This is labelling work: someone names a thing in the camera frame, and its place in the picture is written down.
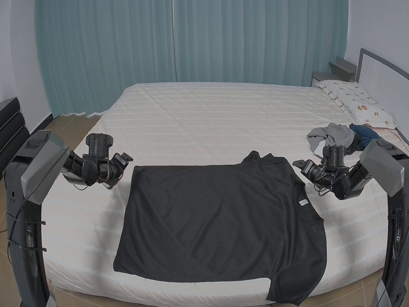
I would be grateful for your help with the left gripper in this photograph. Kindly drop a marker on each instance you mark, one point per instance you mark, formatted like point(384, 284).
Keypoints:
point(115, 171)

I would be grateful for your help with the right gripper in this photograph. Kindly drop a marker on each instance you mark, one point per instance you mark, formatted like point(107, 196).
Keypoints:
point(313, 171)

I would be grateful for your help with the black T-shirt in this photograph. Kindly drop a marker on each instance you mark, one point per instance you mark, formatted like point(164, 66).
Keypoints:
point(217, 219)

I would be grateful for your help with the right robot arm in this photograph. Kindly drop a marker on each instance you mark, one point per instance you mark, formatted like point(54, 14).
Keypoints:
point(383, 168)

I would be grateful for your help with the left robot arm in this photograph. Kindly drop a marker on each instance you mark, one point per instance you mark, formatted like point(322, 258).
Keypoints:
point(41, 165)

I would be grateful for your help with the bed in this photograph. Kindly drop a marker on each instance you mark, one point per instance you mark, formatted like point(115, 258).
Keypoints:
point(223, 123)

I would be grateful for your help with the white garment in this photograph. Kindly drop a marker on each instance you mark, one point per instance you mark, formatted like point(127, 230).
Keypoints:
point(318, 147)

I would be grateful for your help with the grey garment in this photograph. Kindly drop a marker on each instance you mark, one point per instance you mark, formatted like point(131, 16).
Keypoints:
point(338, 133)

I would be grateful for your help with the black garment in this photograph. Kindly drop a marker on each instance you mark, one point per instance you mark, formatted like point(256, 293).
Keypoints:
point(356, 144)

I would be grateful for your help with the dark blue garment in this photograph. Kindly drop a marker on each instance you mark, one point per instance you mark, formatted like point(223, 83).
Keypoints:
point(367, 133)

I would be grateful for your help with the white printed pillow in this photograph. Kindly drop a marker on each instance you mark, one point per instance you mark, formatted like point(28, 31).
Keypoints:
point(354, 99)

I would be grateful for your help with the grey bedside table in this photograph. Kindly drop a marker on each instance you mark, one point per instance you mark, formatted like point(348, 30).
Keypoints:
point(343, 66)

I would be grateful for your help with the black chest of drawers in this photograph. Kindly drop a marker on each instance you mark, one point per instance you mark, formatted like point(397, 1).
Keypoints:
point(12, 123)

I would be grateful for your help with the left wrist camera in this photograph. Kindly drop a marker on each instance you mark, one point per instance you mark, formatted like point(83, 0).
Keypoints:
point(110, 142)

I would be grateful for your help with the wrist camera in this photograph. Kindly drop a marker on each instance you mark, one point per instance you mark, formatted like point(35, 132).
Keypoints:
point(326, 151)
point(110, 142)

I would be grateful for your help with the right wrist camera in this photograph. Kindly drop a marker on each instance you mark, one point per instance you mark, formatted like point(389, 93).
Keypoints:
point(326, 151)

